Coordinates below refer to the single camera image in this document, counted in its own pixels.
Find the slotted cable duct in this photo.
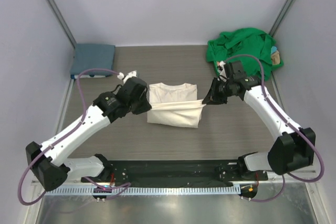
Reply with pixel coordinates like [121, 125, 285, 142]
[46, 184, 241, 196]

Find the cyan blue t shirt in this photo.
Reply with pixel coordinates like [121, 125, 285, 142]
[270, 46, 277, 54]

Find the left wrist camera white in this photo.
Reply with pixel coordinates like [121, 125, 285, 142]
[117, 70, 139, 83]

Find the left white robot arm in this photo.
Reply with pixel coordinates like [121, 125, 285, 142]
[26, 77, 151, 191]

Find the aluminium frame post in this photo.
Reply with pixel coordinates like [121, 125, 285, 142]
[46, 0, 77, 48]
[269, 0, 296, 37]

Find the green plastic bin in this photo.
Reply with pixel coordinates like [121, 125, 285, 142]
[207, 39, 284, 77]

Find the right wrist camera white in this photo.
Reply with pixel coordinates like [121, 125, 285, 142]
[216, 61, 226, 77]

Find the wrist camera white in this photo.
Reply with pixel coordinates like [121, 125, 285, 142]
[216, 61, 226, 77]
[117, 70, 139, 83]

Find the left aluminium frame post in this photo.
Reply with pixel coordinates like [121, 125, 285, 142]
[46, 0, 77, 48]

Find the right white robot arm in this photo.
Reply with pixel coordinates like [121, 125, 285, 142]
[202, 61, 316, 180]

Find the green t shirt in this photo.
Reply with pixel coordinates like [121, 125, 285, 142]
[206, 28, 284, 80]

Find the right aluminium frame post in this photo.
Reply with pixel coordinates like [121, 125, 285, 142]
[269, 0, 296, 37]

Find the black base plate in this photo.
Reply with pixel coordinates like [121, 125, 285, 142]
[90, 159, 268, 188]

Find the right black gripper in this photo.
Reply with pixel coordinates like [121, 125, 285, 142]
[204, 77, 234, 105]

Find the cream white t shirt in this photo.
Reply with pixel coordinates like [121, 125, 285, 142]
[147, 83, 205, 129]

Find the folded blue t shirt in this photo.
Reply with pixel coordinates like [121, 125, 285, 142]
[70, 44, 115, 76]

